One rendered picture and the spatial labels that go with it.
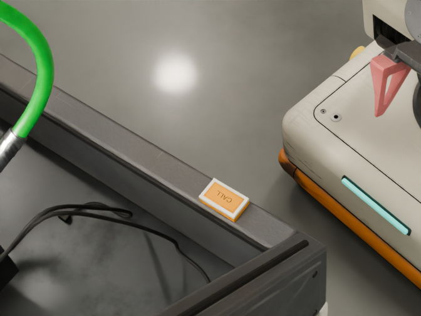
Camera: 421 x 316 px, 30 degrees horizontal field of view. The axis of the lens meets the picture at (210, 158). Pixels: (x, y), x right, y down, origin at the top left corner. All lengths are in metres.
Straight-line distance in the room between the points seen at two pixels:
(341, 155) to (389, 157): 0.10
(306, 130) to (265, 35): 0.60
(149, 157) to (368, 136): 0.88
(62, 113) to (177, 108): 1.18
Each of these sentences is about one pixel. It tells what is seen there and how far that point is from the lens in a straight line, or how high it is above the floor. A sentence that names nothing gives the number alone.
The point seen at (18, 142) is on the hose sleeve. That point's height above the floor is 1.19.
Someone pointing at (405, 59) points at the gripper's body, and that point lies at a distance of 0.84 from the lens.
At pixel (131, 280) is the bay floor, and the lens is 1.01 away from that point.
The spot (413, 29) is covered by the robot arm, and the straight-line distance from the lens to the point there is 0.75.
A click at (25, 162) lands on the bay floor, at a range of 1.14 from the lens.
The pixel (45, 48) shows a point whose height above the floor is 1.27.
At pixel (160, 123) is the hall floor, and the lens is 2.15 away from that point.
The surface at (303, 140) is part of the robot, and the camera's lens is 1.77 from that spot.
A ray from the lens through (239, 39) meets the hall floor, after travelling 2.30.
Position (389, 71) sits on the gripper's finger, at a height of 1.06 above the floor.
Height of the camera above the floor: 1.73
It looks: 57 degrees down
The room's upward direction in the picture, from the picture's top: 12 degrees counter-clockwise
